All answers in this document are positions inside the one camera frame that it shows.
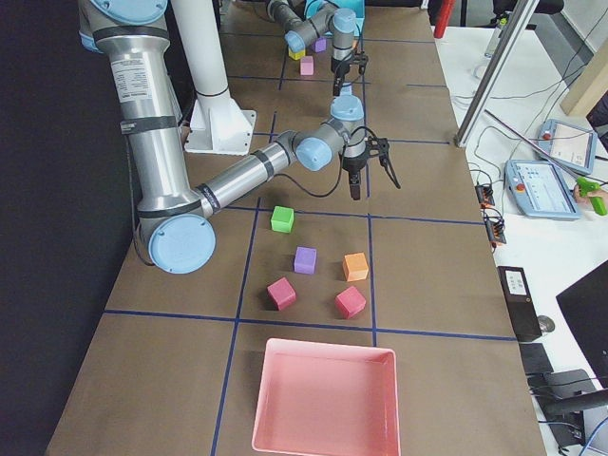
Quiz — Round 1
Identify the green handheld tool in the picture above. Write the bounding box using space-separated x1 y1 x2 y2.
574 177 607 216

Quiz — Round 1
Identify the aluminium frame post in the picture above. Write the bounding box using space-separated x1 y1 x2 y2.
454 0 540 148

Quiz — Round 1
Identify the blue plastic bin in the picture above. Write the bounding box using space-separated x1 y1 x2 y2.
303 0 366 38

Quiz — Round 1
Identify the purple foam block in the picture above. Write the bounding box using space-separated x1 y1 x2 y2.
294 246 317 275
313 37 327 53

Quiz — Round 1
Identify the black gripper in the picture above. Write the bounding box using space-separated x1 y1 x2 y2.
342 136 401 200
332 49 369 97

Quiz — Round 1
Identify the teach pendant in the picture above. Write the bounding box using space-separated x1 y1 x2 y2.
538 119 599 176
504 160 580 220

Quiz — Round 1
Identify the green foam block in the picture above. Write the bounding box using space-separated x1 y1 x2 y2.
271 205 295 234

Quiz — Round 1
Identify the magenta foam block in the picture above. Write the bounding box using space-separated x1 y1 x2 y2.
334 286 367 319

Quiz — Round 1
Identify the far teach pendant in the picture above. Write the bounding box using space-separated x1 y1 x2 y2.
538 119 599 176

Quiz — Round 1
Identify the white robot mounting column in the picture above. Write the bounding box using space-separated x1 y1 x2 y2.
171 0 257 156

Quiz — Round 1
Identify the far pink foam block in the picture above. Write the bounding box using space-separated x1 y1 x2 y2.
299 55 314 76

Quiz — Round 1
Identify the black monitor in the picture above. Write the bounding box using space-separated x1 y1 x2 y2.
557 268 607 387

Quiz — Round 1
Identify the near teach pendant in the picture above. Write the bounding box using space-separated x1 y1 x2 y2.
504 160 580 220

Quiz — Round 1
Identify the black rectangular box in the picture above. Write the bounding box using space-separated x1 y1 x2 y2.
497 266 542 342

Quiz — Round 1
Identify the yellow foam block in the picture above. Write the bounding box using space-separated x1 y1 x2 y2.
288 48 306 61

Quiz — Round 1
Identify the dark red foam block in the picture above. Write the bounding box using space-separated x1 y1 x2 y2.
266 276 297 311

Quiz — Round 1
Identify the far purple foam block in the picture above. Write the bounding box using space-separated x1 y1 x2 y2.
313 37 327 53

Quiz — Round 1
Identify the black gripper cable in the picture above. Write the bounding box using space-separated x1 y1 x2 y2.
275 123 376 199

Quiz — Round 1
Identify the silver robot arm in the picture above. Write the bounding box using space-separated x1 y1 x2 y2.
265 1 369 96
79 1 393 275

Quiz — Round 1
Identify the pink plastic tray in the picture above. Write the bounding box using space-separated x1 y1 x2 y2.
252 338 401 455

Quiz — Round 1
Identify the orange foam block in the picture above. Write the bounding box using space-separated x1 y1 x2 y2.
342 252 370 282

